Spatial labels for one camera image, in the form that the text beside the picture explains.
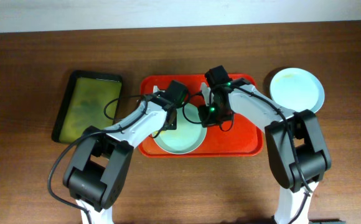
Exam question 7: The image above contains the red plastic tray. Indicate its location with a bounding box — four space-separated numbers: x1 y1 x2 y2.
139 74 263 158

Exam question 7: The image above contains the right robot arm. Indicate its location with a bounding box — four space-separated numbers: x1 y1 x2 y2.
198 65 332 223

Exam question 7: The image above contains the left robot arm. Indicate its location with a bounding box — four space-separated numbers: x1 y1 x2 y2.
63 81 189 223

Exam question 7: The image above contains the light blue plate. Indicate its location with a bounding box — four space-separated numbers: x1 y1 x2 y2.
270 68 325 112

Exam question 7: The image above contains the light green plate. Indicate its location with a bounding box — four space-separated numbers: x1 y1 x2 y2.
154 104 207 154

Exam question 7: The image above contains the white plate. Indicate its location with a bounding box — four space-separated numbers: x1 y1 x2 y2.
307 94 325 113

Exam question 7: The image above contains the black tray with yellow liquid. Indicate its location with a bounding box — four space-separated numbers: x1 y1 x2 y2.
51 70 123 144

